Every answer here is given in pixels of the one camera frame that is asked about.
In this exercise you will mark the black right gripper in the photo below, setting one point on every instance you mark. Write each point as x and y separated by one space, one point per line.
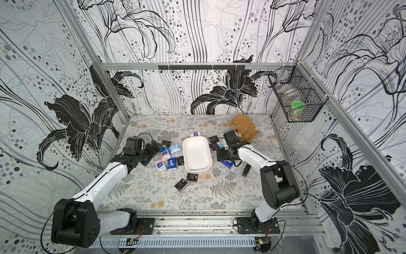
224 153

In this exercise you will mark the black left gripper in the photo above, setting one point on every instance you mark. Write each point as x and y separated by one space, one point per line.
152 150

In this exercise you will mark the blue Vinda tissue pack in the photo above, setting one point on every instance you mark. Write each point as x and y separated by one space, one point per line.
228 164

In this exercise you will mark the teal tissue pack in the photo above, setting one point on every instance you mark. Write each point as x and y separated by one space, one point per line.
221 145

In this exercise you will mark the pink Tempo tissue pack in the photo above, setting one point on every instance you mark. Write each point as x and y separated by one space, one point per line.
160 165

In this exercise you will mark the blue pink tissue pack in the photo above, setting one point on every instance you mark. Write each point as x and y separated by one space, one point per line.
165 155

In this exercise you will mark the dark blue Tempo tissue pack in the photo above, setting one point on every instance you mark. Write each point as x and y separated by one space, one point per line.
172 164

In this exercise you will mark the light blue tissue pack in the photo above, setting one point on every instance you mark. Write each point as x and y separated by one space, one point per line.
174 149

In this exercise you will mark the white plastic storage box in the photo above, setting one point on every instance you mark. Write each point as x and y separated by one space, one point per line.
197 155

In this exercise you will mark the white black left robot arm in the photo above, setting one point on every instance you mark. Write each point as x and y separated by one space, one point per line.
76 222

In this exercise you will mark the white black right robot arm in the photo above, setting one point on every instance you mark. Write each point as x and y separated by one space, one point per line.
278 181

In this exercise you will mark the black tissue pack near box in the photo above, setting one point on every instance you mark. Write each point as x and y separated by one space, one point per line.
180 161

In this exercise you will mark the pink tissue pack behind box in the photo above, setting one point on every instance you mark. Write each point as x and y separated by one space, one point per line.
195 134

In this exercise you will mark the black tissue pack right lower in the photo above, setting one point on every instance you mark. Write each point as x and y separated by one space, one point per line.
214 146

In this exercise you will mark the black tissue pack right upper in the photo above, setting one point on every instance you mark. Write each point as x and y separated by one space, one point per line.
214 139

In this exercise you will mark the black tissue pack far left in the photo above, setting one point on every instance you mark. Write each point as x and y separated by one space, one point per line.
166 143

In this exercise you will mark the brown plush dog toy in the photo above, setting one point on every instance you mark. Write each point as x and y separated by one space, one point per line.
244 126

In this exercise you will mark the black tissue pack front right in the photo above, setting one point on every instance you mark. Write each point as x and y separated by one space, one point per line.
192 178

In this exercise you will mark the green lidded cup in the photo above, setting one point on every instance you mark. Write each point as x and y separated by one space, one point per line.
297 108

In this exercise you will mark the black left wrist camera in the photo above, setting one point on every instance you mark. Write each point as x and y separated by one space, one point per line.
133 146

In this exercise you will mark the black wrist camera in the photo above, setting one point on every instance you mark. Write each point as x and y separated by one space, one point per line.
133 146
231 138

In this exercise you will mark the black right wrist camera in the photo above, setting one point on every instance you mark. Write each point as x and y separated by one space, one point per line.
231 138

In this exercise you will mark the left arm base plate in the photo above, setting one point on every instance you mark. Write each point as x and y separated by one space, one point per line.
141 226

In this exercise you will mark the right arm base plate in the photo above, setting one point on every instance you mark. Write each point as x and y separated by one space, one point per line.
249 225

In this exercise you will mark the white slotted cable duct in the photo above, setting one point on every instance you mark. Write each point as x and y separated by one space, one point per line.
172 242

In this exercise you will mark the black wire wall basket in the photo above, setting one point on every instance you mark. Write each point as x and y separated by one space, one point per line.
295 83

